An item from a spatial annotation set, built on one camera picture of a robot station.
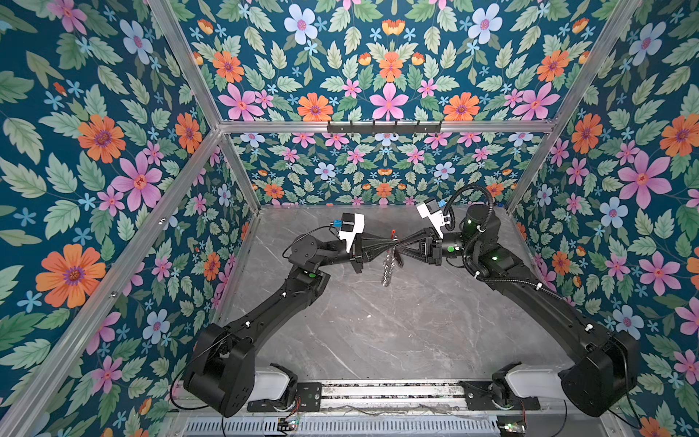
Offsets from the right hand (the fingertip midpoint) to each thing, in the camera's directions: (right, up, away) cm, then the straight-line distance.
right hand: (399, 247), depth 63 cm
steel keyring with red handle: (-2, -3, -1) cm, 4 cm away
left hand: (-1, +1, -4) cm, 5 cm away
